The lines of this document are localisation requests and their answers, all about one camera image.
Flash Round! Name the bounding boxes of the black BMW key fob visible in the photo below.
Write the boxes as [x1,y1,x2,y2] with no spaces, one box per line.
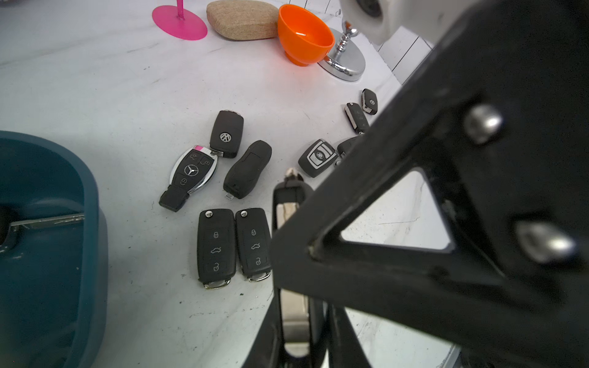
[298,139,338,178]

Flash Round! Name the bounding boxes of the orange plastic bowl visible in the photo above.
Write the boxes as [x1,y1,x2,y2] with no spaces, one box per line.
[278,4,335,67]

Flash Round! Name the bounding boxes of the chrome glass holder stand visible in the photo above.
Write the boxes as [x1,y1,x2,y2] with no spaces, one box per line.
[318,20,366,82]

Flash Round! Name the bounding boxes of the silver black Mercedes key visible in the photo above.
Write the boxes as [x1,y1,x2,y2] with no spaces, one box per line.
[159,145,219,213]

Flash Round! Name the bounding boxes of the black Porsche style key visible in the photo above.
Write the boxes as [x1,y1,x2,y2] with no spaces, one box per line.
[223,140,272,199]

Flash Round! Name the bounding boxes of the black silver flip key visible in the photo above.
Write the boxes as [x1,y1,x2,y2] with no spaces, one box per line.
[273,168,326,367]

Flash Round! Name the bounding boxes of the cork oval block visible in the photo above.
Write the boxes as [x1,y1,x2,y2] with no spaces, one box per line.
[206,1,279,41]

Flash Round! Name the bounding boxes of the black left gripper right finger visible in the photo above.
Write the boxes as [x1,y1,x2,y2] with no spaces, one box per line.
[272,1,588,367]

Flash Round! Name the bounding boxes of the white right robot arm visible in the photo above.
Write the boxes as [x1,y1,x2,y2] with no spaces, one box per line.
[340,0,476,44]

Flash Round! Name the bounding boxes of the black VW flip key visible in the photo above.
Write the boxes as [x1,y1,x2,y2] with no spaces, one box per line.
[210,110,244,159]

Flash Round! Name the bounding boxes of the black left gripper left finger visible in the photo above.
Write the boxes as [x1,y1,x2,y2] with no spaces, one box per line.
[242,294,284,368]

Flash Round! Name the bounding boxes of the teal storage box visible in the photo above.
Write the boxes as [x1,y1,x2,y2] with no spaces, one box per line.
[1,131,108,367]

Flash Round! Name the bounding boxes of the pink plastic wine glass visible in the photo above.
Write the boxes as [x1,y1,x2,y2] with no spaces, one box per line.
[152,0,208,41]

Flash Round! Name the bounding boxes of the black small key fob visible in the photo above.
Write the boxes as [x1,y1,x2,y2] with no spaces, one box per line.
[337,136,360,159]

